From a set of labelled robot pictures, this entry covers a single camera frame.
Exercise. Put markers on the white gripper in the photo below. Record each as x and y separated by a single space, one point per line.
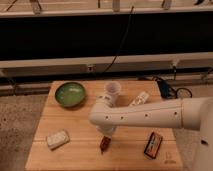
108 132

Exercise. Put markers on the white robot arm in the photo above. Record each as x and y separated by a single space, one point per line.
187 113

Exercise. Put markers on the green ceramic bowl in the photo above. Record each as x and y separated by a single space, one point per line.
70 94

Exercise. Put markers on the wooden board table top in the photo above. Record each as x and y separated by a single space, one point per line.
82 152

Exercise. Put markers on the white plastic bottle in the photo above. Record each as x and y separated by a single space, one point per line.
140 99

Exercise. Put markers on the white sponge block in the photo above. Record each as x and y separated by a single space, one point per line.
57 139

